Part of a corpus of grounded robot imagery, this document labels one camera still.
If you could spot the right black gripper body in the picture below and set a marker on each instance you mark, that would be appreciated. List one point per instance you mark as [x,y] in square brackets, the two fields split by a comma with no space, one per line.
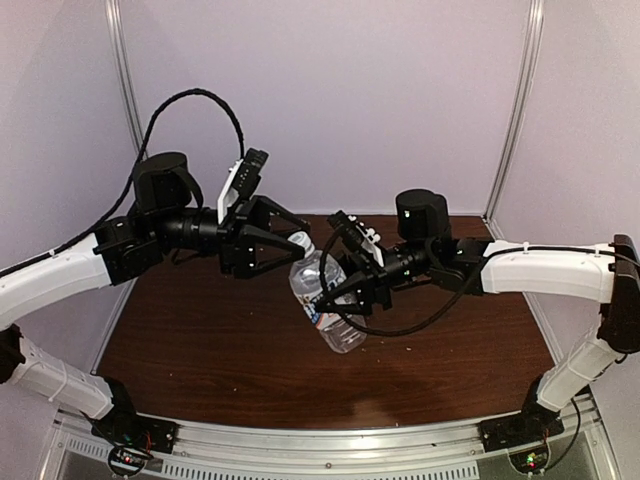
[379,282]

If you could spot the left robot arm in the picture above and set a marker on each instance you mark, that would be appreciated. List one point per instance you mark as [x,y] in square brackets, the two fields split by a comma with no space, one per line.
[168,216]

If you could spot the right aluminium frame post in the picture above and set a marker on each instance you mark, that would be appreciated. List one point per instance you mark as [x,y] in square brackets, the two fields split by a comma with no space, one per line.
[528,64]

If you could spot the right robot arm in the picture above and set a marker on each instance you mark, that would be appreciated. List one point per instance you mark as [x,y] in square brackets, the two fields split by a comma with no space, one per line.
[429,254]

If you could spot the front aluminium rail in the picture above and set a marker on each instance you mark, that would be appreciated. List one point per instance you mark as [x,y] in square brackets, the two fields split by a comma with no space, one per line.
[447,450]

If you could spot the left aluminium frame post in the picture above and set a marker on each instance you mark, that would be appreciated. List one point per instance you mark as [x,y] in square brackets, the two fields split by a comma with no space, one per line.
[123,71]

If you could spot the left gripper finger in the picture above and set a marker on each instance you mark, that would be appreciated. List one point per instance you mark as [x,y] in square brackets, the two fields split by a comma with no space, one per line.
[261,251]
[272,217]

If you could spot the aluminium frame post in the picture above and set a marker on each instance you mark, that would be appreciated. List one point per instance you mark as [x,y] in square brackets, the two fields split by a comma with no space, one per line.
[123,71]
[528,64]

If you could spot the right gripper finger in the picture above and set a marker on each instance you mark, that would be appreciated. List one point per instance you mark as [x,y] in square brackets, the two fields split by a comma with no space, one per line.
[353,256]
[340,297]

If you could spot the white water bottle cap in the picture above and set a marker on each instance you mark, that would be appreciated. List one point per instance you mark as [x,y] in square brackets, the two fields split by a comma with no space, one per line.
[303,240]

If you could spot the left circuit board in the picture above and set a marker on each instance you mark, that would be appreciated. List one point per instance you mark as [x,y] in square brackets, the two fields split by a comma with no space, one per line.
[125,462]

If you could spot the circuit board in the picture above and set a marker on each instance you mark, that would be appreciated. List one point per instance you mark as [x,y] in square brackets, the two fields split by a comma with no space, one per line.
[125,462]
[530,461]

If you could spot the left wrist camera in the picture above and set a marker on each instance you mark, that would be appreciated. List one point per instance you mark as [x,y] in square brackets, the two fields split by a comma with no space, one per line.
[241,182]

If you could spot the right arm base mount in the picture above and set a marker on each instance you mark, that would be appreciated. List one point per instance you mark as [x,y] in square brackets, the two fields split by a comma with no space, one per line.
[533,423]

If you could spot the right circuit board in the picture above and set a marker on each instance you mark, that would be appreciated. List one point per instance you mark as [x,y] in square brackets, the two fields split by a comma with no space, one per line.
[530,461]

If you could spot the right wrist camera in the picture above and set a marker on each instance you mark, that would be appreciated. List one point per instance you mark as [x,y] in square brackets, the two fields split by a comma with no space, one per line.
[371,239]

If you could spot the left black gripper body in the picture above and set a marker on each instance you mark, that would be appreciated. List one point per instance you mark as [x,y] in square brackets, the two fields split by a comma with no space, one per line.
[227,237]

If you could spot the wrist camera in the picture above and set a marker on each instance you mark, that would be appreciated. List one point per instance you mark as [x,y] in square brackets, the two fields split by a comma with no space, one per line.
[371,239]
[241,182]

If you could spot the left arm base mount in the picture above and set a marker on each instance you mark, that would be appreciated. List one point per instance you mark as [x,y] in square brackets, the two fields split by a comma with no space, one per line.
[125,426]

